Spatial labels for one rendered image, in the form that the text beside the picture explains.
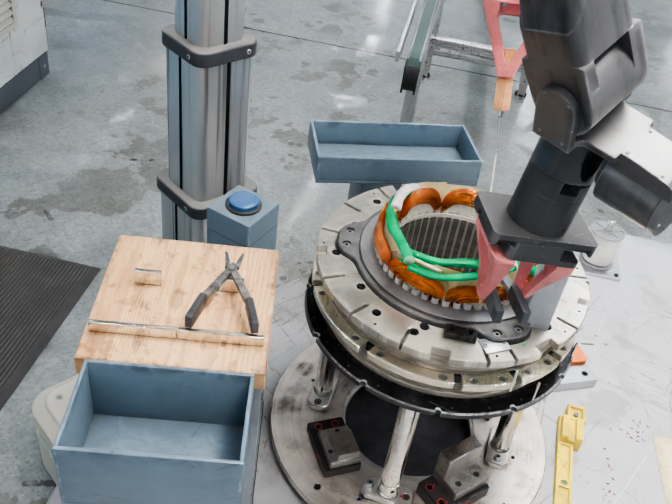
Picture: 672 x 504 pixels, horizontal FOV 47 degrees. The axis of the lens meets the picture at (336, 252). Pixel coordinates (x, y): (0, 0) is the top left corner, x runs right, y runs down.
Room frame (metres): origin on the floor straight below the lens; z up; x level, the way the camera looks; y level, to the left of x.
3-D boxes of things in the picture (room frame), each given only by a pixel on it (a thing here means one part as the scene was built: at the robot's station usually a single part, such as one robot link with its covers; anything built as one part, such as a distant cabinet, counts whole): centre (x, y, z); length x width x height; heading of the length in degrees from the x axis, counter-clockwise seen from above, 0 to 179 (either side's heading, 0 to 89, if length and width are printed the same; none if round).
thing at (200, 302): (0.58, 0.13, 1.09); 0.04 x 0.01 x 0.02; 170
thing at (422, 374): (0.57, -0.10, 1.06); 0.09 x 0.04 x 0.01; 86
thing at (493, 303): (0.56, -0.16, 1.17); 0.04 x 0.01 x 0.02; 9
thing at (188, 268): (0.61, 0.15, 1.05); 0.20 x 0.19 x 0.02; 5
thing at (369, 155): (1.02, -0.06, 0.92); 0.25 x 0.11 x 0.28; 103
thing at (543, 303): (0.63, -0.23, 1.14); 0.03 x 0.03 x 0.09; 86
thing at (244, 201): (0.84, 0.13, 1.04); 0.04 x 0.04 x 0.01
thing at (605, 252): (1.18, -0.49, 0.82); 0.06 x 0.06 x 0.06
